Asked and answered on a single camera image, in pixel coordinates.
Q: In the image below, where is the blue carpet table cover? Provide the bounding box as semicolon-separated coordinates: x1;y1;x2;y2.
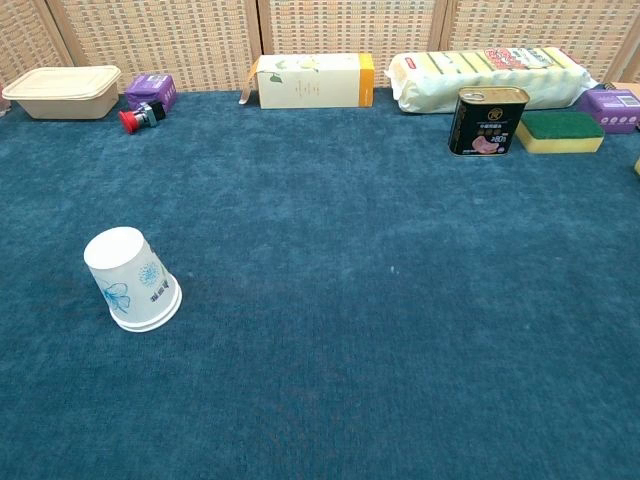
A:
0;87;640;480

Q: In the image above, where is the cream and orange carton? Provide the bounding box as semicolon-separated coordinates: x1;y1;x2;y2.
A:
238;52;376;110

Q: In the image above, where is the black luncheon meat can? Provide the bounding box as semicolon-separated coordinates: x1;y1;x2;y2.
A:
447;86;531;158

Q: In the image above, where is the red emergency stop button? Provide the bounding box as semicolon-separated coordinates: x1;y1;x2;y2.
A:
118;101;167;136

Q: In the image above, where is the plastic-wrapped sponge multipack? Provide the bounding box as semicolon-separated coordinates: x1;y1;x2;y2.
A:
384;46;599;115

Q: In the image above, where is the purple tissue packet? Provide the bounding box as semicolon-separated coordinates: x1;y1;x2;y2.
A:
124;73;179;112

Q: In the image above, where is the woven wooden folding screen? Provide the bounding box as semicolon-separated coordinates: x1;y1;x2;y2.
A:
0;0;640;95

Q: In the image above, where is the green and yellow sponge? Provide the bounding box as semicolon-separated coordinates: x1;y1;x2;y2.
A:
515;110;605;155

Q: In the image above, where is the beige lidded food container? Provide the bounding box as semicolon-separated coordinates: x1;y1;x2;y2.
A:
1;65;123;121

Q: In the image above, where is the purple cardboard box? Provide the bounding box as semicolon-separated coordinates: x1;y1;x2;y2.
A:
577;88;640;135

